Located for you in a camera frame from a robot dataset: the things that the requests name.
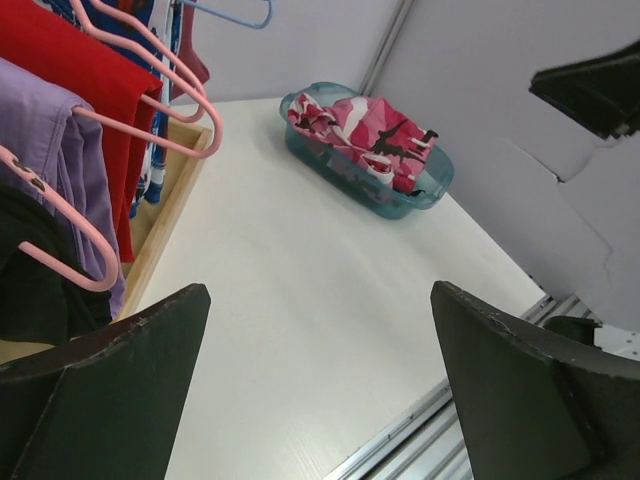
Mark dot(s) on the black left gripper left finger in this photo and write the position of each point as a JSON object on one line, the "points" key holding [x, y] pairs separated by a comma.
{"points": [[108, 404]]}

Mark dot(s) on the pink hanger under black garment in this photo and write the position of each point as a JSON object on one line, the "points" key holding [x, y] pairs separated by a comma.
{"points": [[73, 219]]}

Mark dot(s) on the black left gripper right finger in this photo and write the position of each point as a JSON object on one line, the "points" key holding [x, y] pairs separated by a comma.
{"points": [[534, 403]]}

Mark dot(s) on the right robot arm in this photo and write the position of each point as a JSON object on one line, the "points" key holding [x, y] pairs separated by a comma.
{"points": [[601, 95]]}

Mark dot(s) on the wooden clothes rack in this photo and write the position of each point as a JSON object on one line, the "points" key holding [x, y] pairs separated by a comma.
{"points": [[151, 228]]}

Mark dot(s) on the maroon tank top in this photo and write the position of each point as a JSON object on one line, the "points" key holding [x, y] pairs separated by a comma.
{"points": [[182, 40]]}

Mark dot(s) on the aluminium mounting rail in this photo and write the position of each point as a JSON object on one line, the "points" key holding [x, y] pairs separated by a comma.
{"points": [[425, 442]]}

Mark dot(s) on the black garment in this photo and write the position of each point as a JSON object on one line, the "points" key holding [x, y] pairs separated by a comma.
{"points": [[37, 304]]}

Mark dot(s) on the pink camouflage trousers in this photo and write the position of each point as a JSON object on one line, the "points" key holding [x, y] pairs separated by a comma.
{"points": [[371, 134]]}

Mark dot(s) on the red garment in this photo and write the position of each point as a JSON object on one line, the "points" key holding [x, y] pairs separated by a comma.
{"points": [[48, 46]]}

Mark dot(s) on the lilac garment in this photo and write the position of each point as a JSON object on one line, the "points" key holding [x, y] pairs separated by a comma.
{"points": [[65, 150]]}

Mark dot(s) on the teal plastic basin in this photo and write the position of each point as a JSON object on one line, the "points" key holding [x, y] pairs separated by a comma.
{"points": [[355, 182]]}

